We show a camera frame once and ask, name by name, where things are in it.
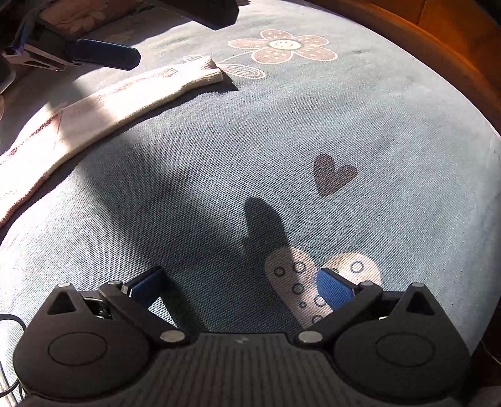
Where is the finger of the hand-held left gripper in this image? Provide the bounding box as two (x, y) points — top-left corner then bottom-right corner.
(164, 0), (239, 29)
(65, 38), (142, 71)

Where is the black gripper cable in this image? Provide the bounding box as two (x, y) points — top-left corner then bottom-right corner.
(0, 313), (29, 400)

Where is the wooden headboard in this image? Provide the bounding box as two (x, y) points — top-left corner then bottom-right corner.
(309, 0), (501, 134)

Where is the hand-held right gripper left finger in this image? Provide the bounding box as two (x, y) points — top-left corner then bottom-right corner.
(47, 266), (191, 347)

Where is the blue floral bed sheet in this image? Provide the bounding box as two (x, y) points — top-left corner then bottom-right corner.
(0, 0), (501, 353)

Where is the pink and cream knit sweater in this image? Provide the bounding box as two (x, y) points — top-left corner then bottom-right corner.
(0, 55), (225, 228)

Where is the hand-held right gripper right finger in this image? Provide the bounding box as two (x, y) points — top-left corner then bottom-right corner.
(294, 268), (447, 347)

